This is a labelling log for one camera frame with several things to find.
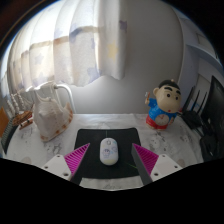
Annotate black mouse pad green lines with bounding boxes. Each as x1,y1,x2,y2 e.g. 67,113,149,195
73,127,143,180

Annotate orange wooden chair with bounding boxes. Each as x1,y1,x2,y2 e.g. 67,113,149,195
0,106,9,138

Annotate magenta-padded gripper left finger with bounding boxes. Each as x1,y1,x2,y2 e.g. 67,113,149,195
40,143,92,185

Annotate white sheer star-print curtain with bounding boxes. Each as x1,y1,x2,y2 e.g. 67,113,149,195
1,0,129,98

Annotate cartoon boy figurine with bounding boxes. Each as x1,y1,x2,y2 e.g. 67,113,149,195
144,78,183,131

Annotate white cartoon-printed computer mouse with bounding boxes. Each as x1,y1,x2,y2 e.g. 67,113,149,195
99,137,120,166

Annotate white wall shelf unit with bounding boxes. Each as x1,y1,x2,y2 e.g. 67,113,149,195
179,13,224,101

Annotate black computer monitor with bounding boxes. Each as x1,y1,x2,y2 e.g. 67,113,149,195
199,75,224,163

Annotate white cartoon-printed tablecloth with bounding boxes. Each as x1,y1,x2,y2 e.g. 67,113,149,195
3,113,205,191

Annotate large white conch shell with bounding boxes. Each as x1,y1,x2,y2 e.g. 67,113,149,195
33,89,74,143

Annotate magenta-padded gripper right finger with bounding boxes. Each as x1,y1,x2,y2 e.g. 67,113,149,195
131,143,184,186

